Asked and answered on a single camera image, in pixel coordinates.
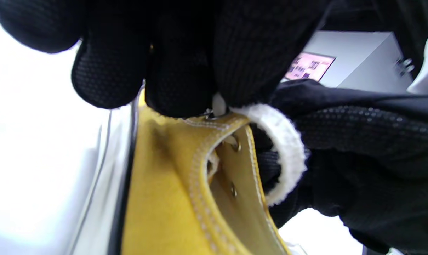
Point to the person's right hand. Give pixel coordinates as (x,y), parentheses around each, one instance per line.
(369,159)

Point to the person's left hand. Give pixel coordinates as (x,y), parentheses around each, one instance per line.
(182,53)

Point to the yellow sneaker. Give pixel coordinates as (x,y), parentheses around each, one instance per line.
(288,141)

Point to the pink screen monitor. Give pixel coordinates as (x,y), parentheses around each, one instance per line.
(309,66)

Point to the yellow canvas shoe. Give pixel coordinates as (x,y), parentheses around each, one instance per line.
(157,198)

